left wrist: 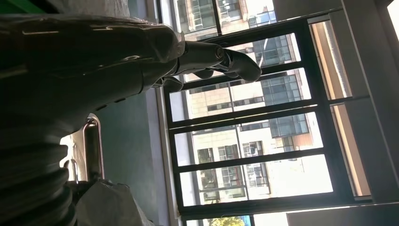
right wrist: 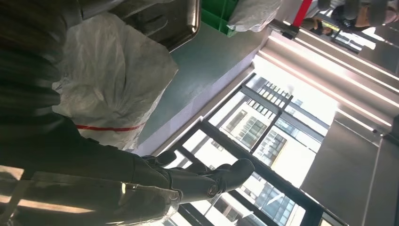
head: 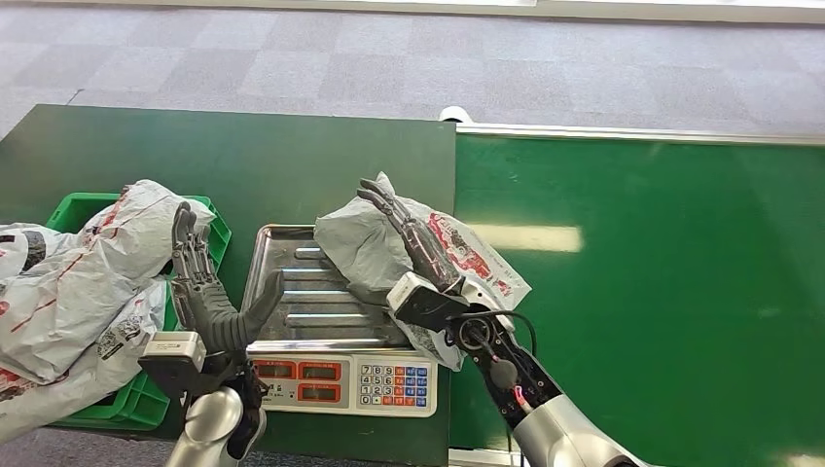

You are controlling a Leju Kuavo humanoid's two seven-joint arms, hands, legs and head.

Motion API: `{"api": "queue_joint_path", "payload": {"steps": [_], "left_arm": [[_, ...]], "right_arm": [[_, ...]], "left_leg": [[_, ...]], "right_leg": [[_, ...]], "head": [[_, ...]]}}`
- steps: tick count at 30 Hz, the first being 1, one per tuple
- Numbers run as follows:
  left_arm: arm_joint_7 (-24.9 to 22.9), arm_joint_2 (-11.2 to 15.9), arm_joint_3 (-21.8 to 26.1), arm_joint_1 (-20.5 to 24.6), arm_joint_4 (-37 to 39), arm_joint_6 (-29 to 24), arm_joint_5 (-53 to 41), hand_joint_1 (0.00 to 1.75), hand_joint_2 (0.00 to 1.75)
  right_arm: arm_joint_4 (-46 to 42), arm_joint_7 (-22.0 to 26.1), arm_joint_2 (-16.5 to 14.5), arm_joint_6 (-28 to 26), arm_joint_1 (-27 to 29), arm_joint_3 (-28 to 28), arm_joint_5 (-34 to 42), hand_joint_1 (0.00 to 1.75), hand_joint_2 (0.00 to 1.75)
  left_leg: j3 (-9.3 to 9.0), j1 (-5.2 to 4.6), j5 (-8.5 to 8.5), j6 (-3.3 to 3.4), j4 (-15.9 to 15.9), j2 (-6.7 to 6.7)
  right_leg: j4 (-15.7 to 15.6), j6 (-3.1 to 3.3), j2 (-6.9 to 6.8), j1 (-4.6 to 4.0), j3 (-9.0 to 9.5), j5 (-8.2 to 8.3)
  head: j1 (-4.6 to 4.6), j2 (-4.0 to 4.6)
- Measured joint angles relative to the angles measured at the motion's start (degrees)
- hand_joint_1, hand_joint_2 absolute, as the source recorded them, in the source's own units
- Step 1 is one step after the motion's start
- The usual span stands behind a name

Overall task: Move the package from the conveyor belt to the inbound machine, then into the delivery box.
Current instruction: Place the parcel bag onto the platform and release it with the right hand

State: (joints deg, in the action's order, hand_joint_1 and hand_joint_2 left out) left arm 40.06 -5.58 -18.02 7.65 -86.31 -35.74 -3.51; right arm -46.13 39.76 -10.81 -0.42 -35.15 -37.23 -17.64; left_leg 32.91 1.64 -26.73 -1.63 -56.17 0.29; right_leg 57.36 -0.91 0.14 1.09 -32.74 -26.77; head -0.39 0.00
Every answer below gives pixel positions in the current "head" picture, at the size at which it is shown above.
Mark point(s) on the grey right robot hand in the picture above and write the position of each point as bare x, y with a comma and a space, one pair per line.
422, 248

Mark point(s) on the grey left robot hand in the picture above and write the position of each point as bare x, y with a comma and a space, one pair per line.
209, 309

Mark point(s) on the grey mailer bag red print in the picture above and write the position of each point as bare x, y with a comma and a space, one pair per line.
361, 248

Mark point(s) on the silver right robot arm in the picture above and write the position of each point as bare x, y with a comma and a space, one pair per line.
561, 432

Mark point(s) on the white round conveyor end cap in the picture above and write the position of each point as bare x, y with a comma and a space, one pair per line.
454, 114

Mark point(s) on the green conveyor belt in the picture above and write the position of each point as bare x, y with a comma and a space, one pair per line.
709, 290

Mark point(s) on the green plastic crate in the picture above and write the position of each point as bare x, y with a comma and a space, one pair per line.
145, 399

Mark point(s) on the large white mailer red stripe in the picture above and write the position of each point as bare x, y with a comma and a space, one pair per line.
96, 271

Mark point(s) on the white mailer with QR code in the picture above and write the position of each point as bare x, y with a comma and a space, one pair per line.
96, 367

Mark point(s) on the electronic scale steel tray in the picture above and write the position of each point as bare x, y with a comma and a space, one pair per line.
322, 387

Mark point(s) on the white mailer black mark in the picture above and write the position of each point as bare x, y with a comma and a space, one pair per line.
26, 248

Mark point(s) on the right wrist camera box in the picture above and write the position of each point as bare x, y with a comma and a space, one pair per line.
425, 303

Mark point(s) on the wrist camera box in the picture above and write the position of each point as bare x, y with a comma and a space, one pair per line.
425, 303
171, 361

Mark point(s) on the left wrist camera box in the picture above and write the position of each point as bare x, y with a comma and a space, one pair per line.
171, 361

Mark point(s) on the silver conveyor side rail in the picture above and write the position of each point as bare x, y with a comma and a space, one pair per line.
644, 134

